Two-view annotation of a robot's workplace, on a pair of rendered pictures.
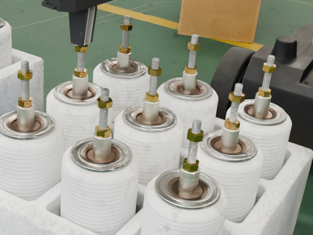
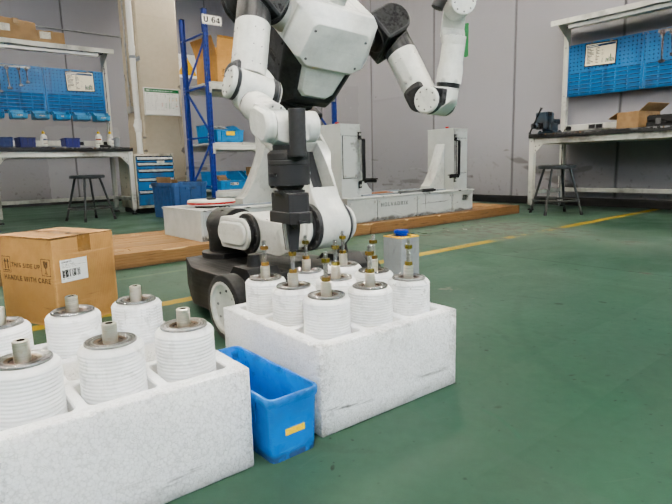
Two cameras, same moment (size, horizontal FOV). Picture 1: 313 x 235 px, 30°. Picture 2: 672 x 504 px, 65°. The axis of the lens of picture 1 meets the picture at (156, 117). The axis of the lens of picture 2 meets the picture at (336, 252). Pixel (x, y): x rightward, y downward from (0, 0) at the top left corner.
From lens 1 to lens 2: 1.12 m
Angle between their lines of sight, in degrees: 63
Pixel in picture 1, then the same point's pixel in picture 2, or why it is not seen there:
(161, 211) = (421, 284)
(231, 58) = (233, 278)
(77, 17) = (295, 232)
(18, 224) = (372, 340)
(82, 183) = (387, 295)
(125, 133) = (345, 284)
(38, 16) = not seen: outside the picture
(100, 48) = not seen: hidden behind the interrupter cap
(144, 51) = not seen: hidden behind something
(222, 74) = (239, 288)
